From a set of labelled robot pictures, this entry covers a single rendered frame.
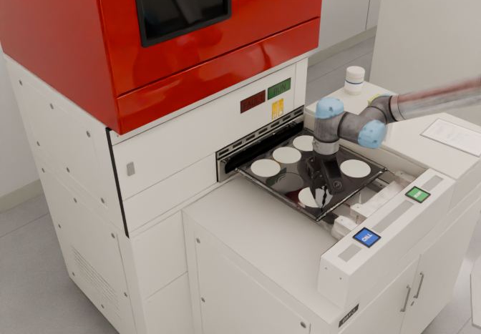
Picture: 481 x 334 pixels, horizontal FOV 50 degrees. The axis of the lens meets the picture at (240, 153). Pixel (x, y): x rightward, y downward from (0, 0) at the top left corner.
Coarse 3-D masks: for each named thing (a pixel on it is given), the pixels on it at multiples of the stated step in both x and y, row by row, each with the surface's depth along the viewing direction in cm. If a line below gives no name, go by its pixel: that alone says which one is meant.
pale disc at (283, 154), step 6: (276, 150) 185; (282, 150) 185; (288, 150) 185; (294, 150) 185; (276, 156) 182; (282, 156) 182; (288, 156) 182; (294, 156) 182; (300, 156) 182; (282, 162) 179; (288, 162) 179
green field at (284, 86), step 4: (288, 80) 182; (280, 84) 180; (284, 84) 182; (288, 84) 183; (272, 88) 178; (276, 88) 179; (280, 88) 181; (284, 88) 182; (288, 88) 184; (272, 92) 179; (276, 92) 180; (280, 92) 182; (272, 96) 179
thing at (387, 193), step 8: (392, 184) 171; (384, 192) 168; (392, 192) 168; (368, 200) 165; (376, 200) 165; (384, 200) 165; (368, 208) 162; (376, 208) 162; (352, 216) 159; (336, 232) 154
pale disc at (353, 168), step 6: (348, 162) 178; (354, 162) 178; (360, 162) 178; (342, 168) 176; (348, 168) 176; (354, 168) 176; (360, 168) 175; (366, 168) 175; (348, 174) 173; (354, 174) 173; (360, 174) 173; (366, 174) 173
